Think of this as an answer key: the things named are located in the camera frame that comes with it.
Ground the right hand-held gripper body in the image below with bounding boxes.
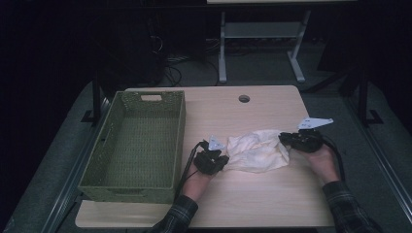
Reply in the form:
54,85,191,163
290,116,334,153

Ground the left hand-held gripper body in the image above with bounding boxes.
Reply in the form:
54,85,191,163
193,135,226,176

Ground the white towel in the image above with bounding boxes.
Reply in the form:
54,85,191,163
225,129,291,174

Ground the green woven basket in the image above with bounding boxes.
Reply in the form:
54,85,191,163
77,90,188,205

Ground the person's left hand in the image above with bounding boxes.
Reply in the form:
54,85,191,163
182,164,213,202

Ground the person's right hand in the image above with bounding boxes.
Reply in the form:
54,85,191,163
305,144,341,186

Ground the black metal stand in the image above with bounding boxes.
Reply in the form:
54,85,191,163
356,69,385,127
81,71,108,125

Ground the white metal-framed table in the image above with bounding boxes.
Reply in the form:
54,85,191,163
206,0,358,84

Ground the dark cabinet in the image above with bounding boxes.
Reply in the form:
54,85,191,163
110,13,169,95

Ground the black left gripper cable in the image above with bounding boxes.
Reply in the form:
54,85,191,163
174,139,208,202

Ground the aluminium rail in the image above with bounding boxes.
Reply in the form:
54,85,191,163
42,96,111,233
344,93,412,224

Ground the tangle of floor cables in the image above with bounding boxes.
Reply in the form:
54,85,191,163
163,54,222,87

